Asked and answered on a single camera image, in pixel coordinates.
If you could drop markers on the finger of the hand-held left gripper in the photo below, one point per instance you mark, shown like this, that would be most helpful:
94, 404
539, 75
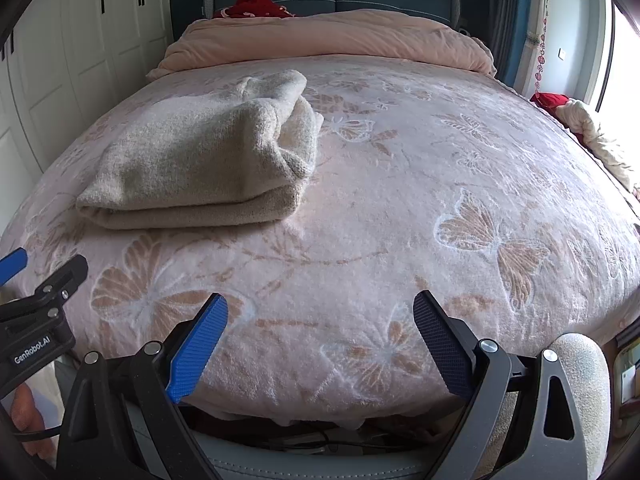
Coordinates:
12, 264
65, 275

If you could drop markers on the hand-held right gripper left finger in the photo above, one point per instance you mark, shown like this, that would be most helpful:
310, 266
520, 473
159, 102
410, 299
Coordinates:
197, 350

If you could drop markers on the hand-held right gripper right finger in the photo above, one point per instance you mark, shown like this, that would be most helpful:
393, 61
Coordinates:
440, 350

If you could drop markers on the white fluffy towel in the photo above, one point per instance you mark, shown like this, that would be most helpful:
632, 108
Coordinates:
200, 160

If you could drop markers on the person's left hand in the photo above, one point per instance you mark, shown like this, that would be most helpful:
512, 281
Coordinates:
25, 405

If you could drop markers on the white wardrobe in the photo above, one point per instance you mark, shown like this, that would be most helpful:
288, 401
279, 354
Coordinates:
75, 60

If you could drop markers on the crumpled cream cloth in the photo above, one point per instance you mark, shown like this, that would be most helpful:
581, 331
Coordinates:
600, 140

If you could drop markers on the small red cloth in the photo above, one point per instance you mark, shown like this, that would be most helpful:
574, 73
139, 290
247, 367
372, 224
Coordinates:
550, 100

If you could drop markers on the red pillow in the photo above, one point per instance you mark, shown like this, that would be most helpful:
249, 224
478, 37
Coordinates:
250, 7

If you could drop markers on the grey curtain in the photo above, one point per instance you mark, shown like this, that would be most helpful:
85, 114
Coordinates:
510, 25

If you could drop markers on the pink duvet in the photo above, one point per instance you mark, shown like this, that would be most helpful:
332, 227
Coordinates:
325, 35

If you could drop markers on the red bead curtain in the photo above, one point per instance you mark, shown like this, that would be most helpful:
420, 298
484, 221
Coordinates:
542, 25

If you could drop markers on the grey headboard post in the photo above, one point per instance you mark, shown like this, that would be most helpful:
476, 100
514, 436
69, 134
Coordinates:
208, 0
456, 10

